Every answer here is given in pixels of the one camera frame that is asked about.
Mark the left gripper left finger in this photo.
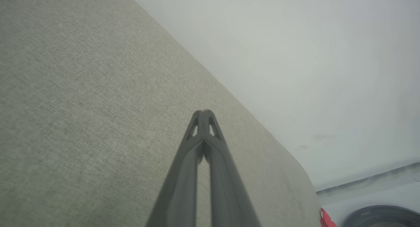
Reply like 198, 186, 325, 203
146, 110, 205, 227

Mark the grey fabric sofa seat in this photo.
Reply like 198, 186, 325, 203
0, 0, 324, 227

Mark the dark round rimmed object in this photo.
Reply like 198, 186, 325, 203
341, 205, 420, 227

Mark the red white sleeveless jersey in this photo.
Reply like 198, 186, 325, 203
319, 207, 338, 227

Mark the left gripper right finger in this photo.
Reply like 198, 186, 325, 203
203, 109, 262, 227

